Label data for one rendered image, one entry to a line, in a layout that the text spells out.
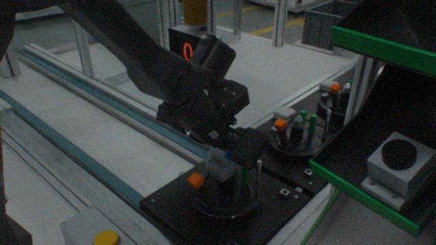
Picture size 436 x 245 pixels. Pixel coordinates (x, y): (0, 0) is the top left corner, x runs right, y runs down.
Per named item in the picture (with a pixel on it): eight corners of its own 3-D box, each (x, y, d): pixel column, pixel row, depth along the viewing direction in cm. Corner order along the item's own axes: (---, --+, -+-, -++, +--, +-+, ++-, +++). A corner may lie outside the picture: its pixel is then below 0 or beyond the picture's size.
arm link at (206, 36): (174, 90, 45) (219, 13, 47) (129, 74, 49) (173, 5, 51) (210, 128, 54) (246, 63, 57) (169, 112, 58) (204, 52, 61)
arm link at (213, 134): (231, 152, 50) (255, 116, 51) (148, 107, 61) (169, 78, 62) (251, 172, 57) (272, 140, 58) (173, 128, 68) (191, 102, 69)
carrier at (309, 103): (364, 150, 90) (375, 105, 83) (282, 116, 104) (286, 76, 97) (400, 114, 105) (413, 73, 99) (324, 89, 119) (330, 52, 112)
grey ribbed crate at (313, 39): (387, 65, 223) (398, 28, 211) (299, 43, 259) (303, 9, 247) (412, 47, 250) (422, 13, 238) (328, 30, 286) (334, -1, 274)
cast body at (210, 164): (222, 183, 65) (222, 151, 61) (204, 173, 68) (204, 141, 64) (251, 162, 70) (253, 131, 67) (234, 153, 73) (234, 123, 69)
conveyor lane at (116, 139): (230, 314, 63) (231, 277, 58) (23, 135, 112) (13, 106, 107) (315, 223, 81) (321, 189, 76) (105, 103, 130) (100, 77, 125)
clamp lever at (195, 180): (206, 207, 66) (195, 184, 61) (198, 202, 67) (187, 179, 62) (219, 192, 68) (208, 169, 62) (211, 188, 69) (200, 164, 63)
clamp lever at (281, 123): (285, 148, 82) (281, 126, 77) (278, 145, 83) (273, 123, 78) (293, 137, 84) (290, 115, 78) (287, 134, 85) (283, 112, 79)
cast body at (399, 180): (399, 222, 37) (400, 186, 32) (362, 198, 40) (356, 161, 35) (448, 167, 39) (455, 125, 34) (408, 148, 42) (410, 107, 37)
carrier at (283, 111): (312, 200, 75) (321, 150, 68) (225, 153, 89) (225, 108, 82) (363, 150, 90) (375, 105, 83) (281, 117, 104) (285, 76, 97)
